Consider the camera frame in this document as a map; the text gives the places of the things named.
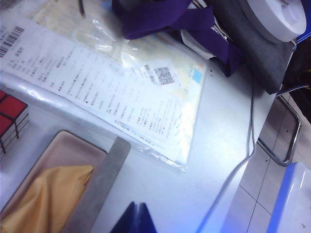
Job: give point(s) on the yellow cleaning cloth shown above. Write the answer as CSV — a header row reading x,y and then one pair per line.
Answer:
x,y
43,199

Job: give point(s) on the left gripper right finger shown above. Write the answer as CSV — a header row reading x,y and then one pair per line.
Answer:
x,y
145,221

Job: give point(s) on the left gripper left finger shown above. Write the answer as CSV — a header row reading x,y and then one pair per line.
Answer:
x,y
128,221

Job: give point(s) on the white round lamp base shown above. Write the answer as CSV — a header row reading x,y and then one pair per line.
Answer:
x,y
274,17

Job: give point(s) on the blue and white plastic bin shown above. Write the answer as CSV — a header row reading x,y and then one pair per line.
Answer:
x,y
286,194

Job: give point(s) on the Rubik's cube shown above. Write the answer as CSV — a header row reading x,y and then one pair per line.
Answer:
x,y
12,106

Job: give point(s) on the chrome tube chair frame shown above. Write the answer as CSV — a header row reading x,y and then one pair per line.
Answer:
x,y
297,131

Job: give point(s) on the documents in clear sleeve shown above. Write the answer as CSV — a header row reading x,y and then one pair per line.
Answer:
x,y
121,97

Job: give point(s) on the grey fabric pouch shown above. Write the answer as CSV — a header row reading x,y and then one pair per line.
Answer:
x,y
262,60

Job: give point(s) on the grey suede glasses case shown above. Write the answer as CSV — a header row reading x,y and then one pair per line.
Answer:
x,y
116,165

